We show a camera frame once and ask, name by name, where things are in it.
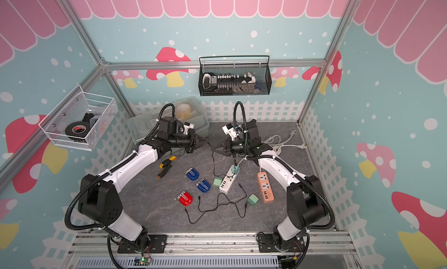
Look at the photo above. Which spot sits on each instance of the white power strip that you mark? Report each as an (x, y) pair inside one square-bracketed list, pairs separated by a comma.
[(227, 182)]

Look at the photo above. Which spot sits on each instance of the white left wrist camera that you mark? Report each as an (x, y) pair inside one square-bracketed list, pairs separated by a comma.
[(188, 128)]

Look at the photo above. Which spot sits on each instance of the black wire mesh basket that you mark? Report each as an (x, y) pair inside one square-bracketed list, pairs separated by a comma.
[(257, 65)]

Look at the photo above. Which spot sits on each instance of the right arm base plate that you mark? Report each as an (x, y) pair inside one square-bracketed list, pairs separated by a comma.
[(271, 243)]

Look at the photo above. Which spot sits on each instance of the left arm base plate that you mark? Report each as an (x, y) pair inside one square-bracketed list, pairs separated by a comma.
[(145, 244)]

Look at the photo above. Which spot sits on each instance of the black socket bit holder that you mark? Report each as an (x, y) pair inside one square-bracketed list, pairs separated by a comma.
[(219, 83)]

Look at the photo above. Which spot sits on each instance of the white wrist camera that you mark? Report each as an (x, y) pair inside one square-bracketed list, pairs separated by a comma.
[(230, 131), (188, 128)]

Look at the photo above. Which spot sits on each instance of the green charger adapter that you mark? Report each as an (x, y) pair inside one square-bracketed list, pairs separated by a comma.
[(252, 200), (217, 182), (234, 170)]

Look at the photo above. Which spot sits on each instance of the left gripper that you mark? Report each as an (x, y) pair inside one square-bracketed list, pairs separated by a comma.
[(194, 141)]

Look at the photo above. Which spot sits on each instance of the black tape roll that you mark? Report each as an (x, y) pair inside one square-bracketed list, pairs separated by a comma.
[(78, 131)]

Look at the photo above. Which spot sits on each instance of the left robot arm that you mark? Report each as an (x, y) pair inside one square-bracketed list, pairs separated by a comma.
[(98, 204)]

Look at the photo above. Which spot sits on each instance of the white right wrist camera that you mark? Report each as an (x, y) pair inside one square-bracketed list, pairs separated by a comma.
[(230, 131)]

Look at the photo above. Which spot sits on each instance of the yellow black screwdriver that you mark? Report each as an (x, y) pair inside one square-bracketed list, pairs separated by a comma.
[(167, 162)]

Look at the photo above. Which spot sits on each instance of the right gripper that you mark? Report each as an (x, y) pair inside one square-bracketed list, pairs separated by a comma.
[(228, 144)]

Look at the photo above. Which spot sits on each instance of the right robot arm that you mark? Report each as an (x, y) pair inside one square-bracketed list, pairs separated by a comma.
[(306, 206)]

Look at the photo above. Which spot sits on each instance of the white wire wall basket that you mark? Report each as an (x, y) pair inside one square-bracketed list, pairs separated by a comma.
[(80, 120)]

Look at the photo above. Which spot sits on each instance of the orange power strip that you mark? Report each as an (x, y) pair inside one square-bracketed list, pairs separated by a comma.
[(265, 187)]

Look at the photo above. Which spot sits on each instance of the orange black screwdriver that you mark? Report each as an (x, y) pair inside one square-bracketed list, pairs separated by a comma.
[(164, 170)]

